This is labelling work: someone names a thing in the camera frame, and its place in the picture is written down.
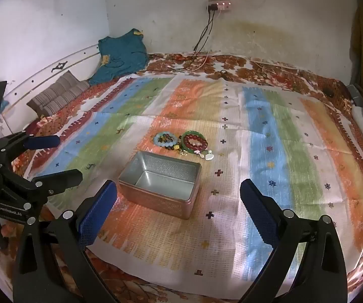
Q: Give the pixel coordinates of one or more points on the teal shirt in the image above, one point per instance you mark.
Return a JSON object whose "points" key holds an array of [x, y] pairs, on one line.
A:
{"points": [[121, 53]]}

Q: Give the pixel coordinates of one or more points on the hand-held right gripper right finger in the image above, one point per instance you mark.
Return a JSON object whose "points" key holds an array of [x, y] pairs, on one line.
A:
{"points": [[257, 208]]}

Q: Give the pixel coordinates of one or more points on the white bed headboard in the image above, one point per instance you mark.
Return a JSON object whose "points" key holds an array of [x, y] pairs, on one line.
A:
{"points": [[42, 66]]}

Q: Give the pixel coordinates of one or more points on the grey box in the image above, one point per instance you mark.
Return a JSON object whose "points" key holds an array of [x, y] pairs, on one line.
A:
{"points": [[355, 93]]}

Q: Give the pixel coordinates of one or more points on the striped grey cushion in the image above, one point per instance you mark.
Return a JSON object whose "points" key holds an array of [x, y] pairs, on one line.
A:
{"points": [[58, 93]]}

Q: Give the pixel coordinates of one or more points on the silver metal tin box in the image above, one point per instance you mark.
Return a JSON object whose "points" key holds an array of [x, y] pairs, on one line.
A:
{"points": [[156, 192]]}

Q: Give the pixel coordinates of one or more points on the green jade bangle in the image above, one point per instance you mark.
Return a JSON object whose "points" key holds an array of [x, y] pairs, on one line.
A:
{"points": [[194, 132]]}

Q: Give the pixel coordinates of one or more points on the small dark object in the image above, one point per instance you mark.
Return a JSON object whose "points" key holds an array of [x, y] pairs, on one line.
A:
{"points": [[329, 93]]}

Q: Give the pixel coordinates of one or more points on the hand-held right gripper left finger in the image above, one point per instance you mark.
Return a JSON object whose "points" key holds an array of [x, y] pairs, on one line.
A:
{"points": [[98, 214]]}

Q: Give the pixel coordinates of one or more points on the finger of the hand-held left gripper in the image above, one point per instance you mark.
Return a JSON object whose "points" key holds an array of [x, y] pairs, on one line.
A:
{"points": [[61, 178], [42, 141]]}

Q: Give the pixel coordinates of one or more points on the colourful striped blanket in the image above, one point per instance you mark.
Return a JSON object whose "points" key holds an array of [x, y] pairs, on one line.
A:
{"points": [[263, 132]]}

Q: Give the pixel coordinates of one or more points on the pink power strip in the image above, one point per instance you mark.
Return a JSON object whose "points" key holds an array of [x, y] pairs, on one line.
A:
{"points": [[224, 5]]}

